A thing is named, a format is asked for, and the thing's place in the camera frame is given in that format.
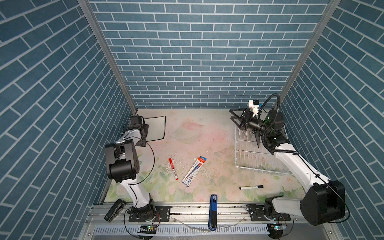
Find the red marker pen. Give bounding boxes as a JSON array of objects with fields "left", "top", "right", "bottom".
[{"left": 169, "top": 158, "right": 179, "bottom": 181}]

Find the blue black handheld device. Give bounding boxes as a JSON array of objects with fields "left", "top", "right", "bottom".
[{"left": 209, "top": 195, "right": 218, "bottom": 231}]

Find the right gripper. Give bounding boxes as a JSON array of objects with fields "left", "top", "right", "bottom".
[{"left": 231, "top": 109, "right": 271, "bottom": 138}]

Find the black white marker pen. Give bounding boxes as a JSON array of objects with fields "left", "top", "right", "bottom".
[{"left": 239, "top": 185, "right": 264, "bottom": 190}]

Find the pen package red blue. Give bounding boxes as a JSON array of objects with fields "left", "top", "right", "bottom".
[{"left": 182, "top": 156, "right": 207, "bottom": 187}]

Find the aluminium rail frame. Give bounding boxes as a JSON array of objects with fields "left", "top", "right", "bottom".
[{"left": 79, "top": 203, "right": 342, "bottom": 240}]

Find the left circuit board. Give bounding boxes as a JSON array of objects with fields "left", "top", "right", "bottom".
[{"left": 138, "top": 226, "right": 158, "bottom": 235}]

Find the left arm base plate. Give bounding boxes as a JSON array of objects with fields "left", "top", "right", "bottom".
[{"left": 128, "top": 205, "right": 171, "bottom": 223}]

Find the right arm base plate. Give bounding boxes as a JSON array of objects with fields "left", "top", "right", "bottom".
[{"left": 246, "top": 204, "right": 291, "bottom": 222}]

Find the white wire dish rack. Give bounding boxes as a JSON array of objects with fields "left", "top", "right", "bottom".
[{"left": 235, "top": 110, "right": 298, "bottom": 175}]

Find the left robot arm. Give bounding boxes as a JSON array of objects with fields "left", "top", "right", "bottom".
[{"left": 105, "top": 114, "right": 157, "bottom": 222}]

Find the white cable duct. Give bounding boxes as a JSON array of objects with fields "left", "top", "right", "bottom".
[{"left": 93, "top": 224, "right": 269, "bottom": 237}]

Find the black clip on rail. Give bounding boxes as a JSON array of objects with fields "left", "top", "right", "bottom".
[{"left": 104, "top": 199, "right": 127, "bottom": 223}]

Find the right circuit board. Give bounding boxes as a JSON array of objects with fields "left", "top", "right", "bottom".
[{"left": 268, "top": 224, "right": 286, "bottom": 232}]

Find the circuit board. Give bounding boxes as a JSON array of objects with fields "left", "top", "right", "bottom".
[
  {"left": 268, "top": 224, "right": 286, "bottom": 232},
  {"left": 138, "top": 226, "right": 158, "bottom": 235}
]

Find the black square plate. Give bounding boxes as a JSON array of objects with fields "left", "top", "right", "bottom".
[{"left": 253, "top": 131, "right": 260, "bottom": 148}]

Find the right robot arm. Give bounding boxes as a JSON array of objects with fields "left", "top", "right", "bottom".
[{"left": 230, "top": 109, "right": 349, "bottom": 226}]

